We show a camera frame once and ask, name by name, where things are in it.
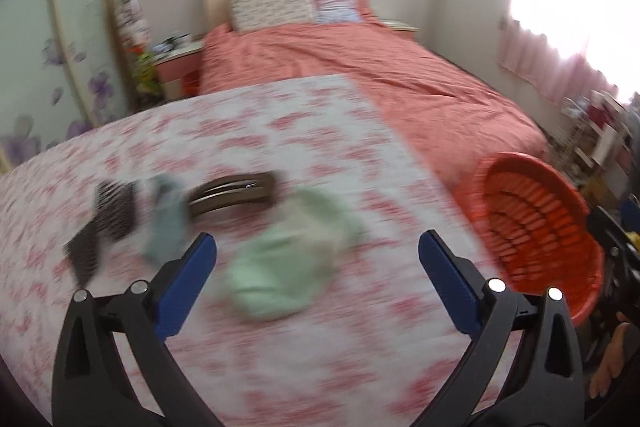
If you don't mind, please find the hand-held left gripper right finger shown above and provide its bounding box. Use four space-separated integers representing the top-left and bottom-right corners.
419 229 586 427

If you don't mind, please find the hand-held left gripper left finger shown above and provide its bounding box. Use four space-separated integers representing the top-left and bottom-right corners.
51 232 223 427

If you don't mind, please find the light blue wrapper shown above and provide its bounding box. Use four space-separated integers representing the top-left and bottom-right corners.
139 173 188 264

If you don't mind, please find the orange plastic basket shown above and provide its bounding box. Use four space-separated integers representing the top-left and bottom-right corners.
454 152 605 327

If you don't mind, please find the light green cloth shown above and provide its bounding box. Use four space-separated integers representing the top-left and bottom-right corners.
226 187 365 322

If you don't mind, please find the black white checkered mesh strip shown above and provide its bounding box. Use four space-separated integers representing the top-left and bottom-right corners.
62 179 148 288

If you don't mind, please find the person's right hand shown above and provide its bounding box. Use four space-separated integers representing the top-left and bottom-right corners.
589 321 633 400

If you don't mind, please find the cluttered shelf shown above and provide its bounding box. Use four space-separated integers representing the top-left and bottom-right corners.
555 89 640 208

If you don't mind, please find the white red floral cloth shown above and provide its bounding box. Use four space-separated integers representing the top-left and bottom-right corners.
0 74 506 427

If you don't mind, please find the pink curtain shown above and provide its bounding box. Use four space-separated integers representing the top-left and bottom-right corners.
497 14 640 105

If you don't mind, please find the orange pink duvet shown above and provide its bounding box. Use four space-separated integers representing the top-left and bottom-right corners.
197 9 548 208

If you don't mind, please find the pink white nightstand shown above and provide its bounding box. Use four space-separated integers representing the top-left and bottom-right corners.
152 39 206 100

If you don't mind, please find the beige bedside table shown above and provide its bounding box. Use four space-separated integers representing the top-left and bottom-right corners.
382 19 420 42

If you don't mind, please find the flower print wardrobe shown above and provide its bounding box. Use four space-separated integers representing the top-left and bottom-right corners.
0 0 131 178

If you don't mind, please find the white patterned pillow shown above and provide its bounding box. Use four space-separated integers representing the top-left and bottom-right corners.
227 0 317 32

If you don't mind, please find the pink striped pillow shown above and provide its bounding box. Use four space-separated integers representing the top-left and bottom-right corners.
314 0 365 25

